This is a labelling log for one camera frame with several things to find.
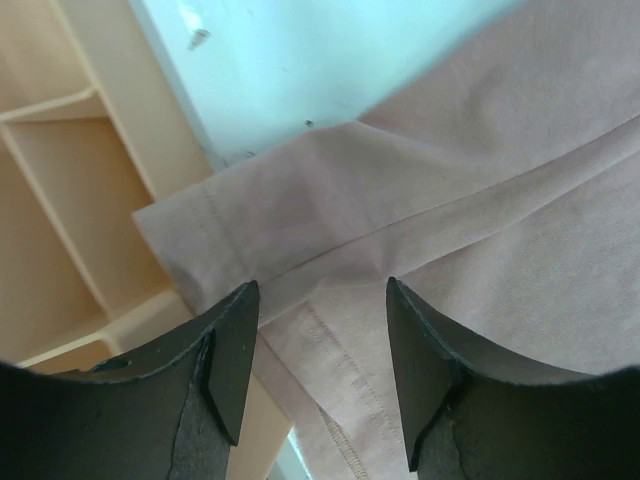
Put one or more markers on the orange desk organizer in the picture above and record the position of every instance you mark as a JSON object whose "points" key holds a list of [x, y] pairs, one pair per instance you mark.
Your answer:
{"points": [[90, 134]]}

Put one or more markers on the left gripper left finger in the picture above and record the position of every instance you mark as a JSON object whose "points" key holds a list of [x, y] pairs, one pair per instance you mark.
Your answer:
{"points": [[169, 409]]}

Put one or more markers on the pink t shirt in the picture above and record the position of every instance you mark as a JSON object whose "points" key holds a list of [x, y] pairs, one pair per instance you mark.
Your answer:
{"points": [[502, 186]]}

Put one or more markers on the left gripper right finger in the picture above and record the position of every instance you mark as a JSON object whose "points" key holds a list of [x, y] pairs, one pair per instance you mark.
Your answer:
{"points": [[472, 409]]}

